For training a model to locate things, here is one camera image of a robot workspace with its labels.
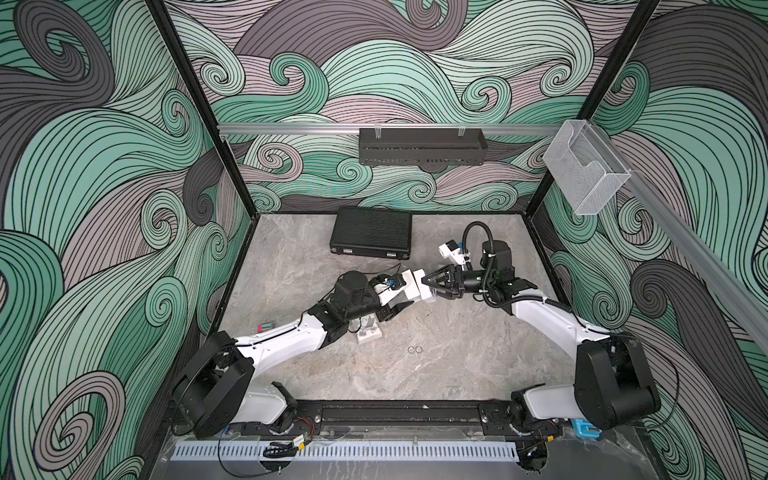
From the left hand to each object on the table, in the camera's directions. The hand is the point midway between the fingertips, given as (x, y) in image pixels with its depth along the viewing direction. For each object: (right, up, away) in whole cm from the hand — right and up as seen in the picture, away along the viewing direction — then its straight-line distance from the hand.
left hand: (404, 284), depth 78 cm
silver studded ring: (+2, -21, +8) cm, 22 cm away
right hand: (+4, -1, -3) cm, 6 cm away
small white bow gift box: (-10, -14, +7) cm, 19 cm away
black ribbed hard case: (-9, +14, +30) cm, 34 cm away
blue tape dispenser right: (+42, -33, -9) cm, 54 cm away
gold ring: (+5, -20, +8) cm, 22 cm away
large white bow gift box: (+2, 0, -6) cm, 6 cm away
